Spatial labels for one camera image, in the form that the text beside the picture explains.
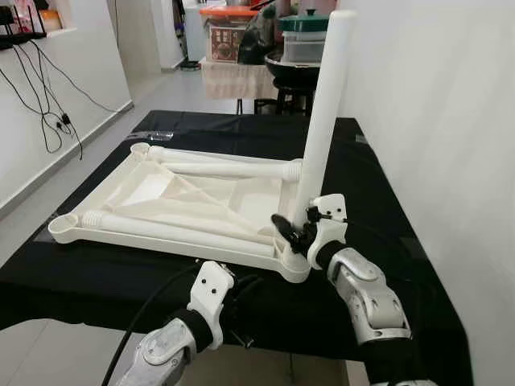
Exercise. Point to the grey tape strip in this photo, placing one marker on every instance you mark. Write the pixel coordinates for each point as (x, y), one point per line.
(362, 138)

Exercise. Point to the white plastic table leg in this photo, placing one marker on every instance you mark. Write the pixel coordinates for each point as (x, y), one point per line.
(330, 96)
(177, 233)
(233, 170)
(225, 154)

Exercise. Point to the black power plug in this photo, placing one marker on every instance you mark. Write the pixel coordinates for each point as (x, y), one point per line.
(61, 121)

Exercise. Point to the black wooden stool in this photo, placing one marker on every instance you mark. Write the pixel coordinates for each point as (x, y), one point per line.
(290, 92)

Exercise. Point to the clear plastic wrap piece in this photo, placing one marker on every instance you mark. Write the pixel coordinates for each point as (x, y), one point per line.
(151, 136)

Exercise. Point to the white plastic table top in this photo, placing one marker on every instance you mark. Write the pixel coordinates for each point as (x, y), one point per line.
(193, 193)

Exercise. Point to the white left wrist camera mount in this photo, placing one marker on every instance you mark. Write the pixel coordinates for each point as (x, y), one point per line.
(211, 285)

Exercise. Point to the black bag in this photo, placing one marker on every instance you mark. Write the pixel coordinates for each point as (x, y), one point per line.
(261, 40)

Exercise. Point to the clear container green lid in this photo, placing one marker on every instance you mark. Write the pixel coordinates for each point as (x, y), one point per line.
(304, 40)

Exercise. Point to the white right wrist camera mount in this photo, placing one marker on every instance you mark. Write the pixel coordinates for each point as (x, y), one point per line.
(331, 233)

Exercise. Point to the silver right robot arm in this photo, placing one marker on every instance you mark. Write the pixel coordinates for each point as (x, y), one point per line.
(370, 301)

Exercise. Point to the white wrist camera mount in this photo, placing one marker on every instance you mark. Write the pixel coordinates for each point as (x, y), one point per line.
(331, 233)
(211, 285)

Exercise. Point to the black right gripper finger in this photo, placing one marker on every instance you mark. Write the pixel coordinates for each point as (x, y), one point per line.
(285, 229)

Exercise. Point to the black router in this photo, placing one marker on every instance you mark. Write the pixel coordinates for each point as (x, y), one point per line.
(20, 32)

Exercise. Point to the white standing appliance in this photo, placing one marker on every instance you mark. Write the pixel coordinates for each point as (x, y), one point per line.
(191, 32)

